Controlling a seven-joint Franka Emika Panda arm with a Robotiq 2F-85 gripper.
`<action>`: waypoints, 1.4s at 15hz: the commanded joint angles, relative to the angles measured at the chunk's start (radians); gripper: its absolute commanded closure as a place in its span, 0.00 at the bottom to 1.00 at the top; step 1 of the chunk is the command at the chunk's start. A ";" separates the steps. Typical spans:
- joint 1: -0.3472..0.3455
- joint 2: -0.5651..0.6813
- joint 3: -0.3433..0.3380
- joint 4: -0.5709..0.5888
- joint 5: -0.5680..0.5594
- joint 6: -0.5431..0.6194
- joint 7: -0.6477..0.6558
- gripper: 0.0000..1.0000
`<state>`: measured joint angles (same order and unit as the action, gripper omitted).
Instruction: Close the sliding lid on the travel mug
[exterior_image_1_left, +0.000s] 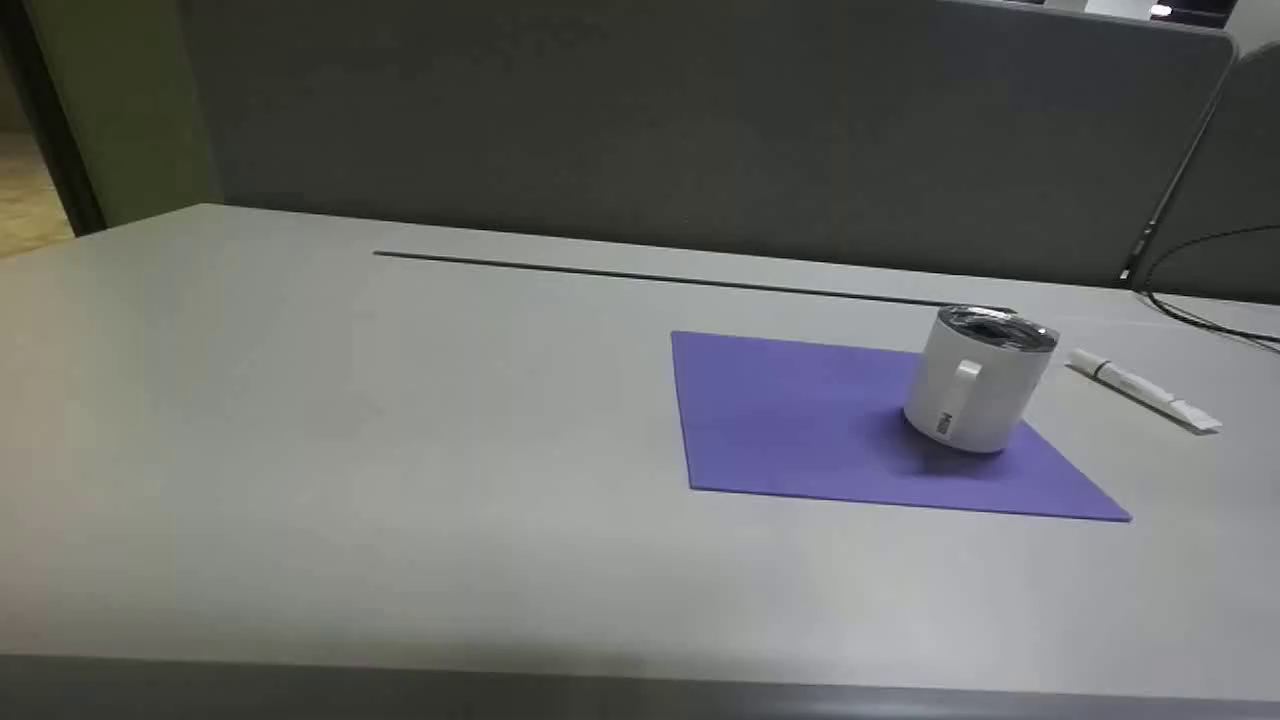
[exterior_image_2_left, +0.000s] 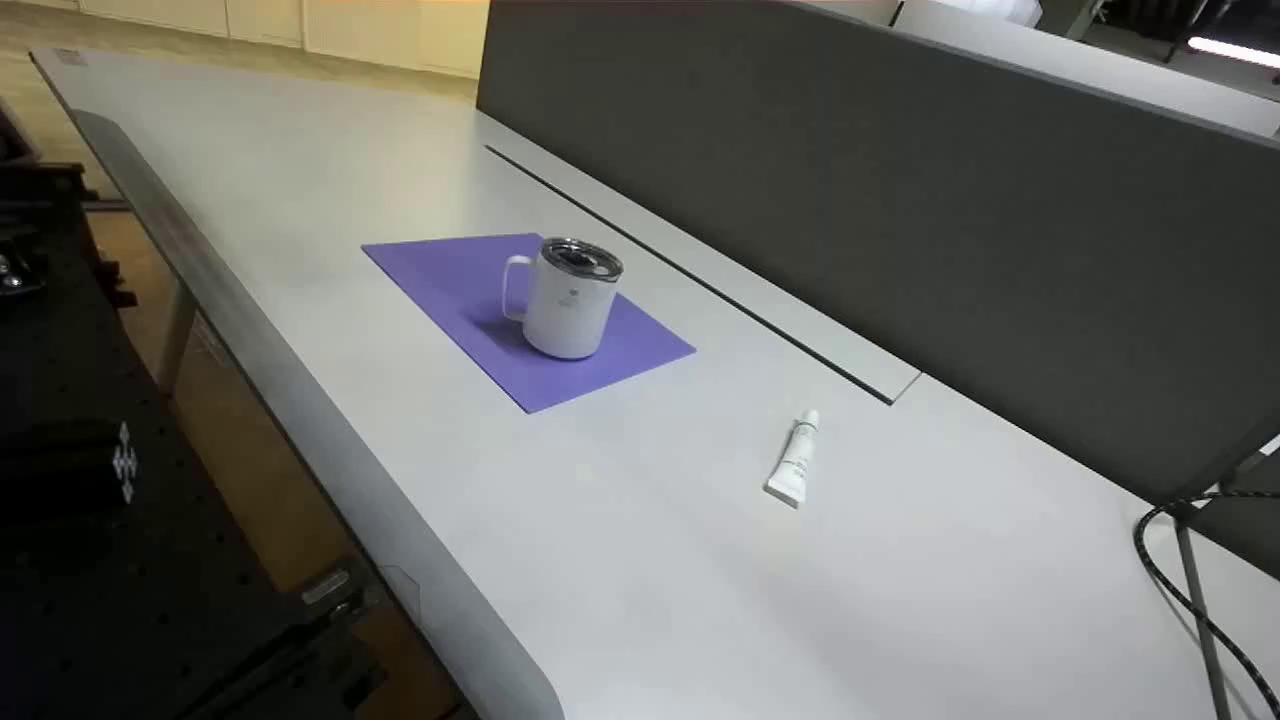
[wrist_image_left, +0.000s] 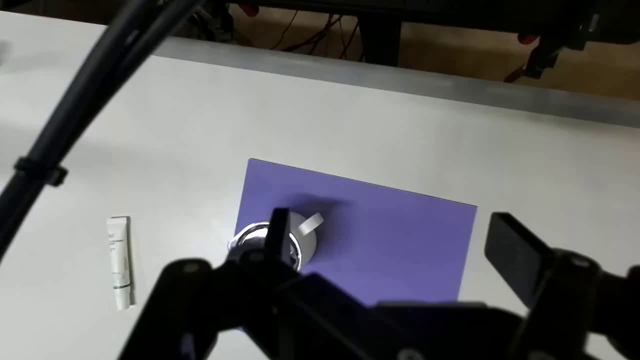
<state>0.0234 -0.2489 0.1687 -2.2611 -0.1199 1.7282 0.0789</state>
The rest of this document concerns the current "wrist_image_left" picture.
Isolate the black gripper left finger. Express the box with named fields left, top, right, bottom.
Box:
left=264, top=207, right=293, bottom=267

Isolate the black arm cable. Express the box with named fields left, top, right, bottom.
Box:
left=0, top=0, right=207, bottom=265

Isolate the small white tube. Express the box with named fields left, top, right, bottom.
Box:
left=106, top=214, right=139, bottom=314

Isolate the white travel mug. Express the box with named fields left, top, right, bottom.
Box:
left=226, top=211, right=329, bottom=276

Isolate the purple paper mat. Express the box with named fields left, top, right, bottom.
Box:
left=234, top=157, right=480, bottom=311

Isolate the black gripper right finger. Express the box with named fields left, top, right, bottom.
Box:
left=484, top=212, right=556, bottom=312

